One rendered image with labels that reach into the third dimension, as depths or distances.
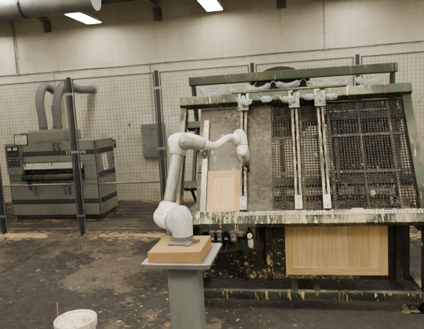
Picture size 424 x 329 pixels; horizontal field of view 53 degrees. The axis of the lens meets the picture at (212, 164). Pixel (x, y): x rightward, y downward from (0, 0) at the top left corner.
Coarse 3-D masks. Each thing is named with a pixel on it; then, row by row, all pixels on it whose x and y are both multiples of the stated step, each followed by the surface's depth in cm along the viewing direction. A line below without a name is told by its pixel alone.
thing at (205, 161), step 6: (204, 120) 425; (204, 126) 422; (204, 132) 420; (204, 162) 407; (204, 168) 404; (204, 174) 401; (204, 180) 399; (204, 186) 397; (204, 192) 394; (204, 198) 392; (204, 204) 389; (204, 210) 387
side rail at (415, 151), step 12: (408, 96) 397; (408, 108) 392; (408, 120) 387; (408, 132) 383; (408, 144) 382; (420, 156) 372; (420, 168) 368; (420, 180) 364; (420, 192) 360; (420, 204) 356
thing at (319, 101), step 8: (320, 96) 394; (320, 104) 402; (320, 112) 404; (320, 120) 404; (320, 128) 396; (320, 136) 393; (320, 144) 390; (320, 152) 387; (320, 160) 385; (328, 176) 377; (328, 184) 374; (328, 192) 371; (328, 200) 368; (328, 208) 366
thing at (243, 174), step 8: (240, 96) 421; (248, 96) 419; (240, 104) 417; (248, 104) 416; (240, 168) 394; (240, 176) 391; (240, 184) 388; (240, 192) 385; (240, 200) 382; (240, 208) 379
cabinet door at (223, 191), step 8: (208, 176) 402; (216, 176) 401; (224, 176) 400; (232, 176) 398; (208, 184) 399; (216, 184) 398; (224, 184) 397; (232, 184) 395; (208, 192) 396; (216, 192) 395; (224, 192) 393; (232, 192) 392; (208, 200) 393; (216, 200) 392; (224, 200) 390; (232, 200) 389; (208, 208) 389; (216, 208) 388; (224, 208) 387; (232, 208) 386
